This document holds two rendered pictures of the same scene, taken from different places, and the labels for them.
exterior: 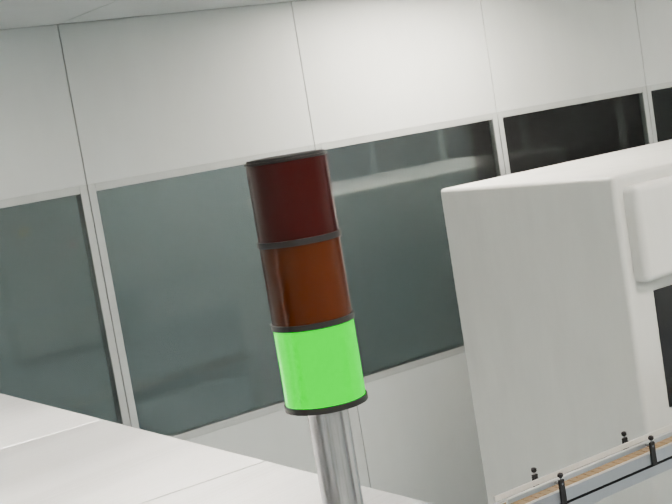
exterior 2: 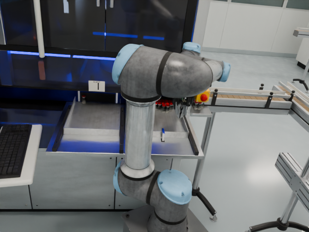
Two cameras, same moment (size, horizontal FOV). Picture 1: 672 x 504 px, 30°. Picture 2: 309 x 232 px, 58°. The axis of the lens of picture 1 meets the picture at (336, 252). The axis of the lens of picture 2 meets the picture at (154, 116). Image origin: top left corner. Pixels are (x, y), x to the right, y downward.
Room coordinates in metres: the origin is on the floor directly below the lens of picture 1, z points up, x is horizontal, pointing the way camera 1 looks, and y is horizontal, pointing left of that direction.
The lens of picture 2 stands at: (-0.66, -0.55, 1.63)
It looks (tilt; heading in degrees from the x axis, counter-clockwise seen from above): 29 degrees down; 26
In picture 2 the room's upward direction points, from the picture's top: 7 degrees clockwise
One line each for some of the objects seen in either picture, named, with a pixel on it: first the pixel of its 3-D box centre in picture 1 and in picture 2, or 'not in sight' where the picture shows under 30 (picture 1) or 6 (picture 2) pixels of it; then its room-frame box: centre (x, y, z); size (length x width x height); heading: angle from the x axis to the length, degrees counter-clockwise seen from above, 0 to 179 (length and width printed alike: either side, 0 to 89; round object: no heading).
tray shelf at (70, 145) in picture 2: not in sight; (127, 127); (0.38, 0.10, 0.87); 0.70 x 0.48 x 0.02; 124
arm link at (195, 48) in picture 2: not in sight; (190, 56); (0.43, -0.16, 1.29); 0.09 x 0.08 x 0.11; 6
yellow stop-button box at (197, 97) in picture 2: not in sight; (201, 94); (0.77, -0.14, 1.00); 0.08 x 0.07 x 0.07; 34
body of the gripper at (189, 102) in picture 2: not in sight; (185, 91); (0.43, -0.16, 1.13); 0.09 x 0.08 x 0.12; 34
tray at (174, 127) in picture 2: not in sight; (158, 117); (0.53, 0.00, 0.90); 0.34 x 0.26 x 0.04; 34
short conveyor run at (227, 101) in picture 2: not in sight; (237, 97); (1.05, -0.30, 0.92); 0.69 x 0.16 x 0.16; 124
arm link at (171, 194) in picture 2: not in sight; (171, 193); (0.00, -0.33, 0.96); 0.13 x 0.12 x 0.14; 96
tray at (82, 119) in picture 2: not in sight; (95, 114); (0.34, 0.28, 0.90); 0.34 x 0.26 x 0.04; 34
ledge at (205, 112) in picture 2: not in sight; (198, 109); (0.81, -0.13, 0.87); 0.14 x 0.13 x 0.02; 34
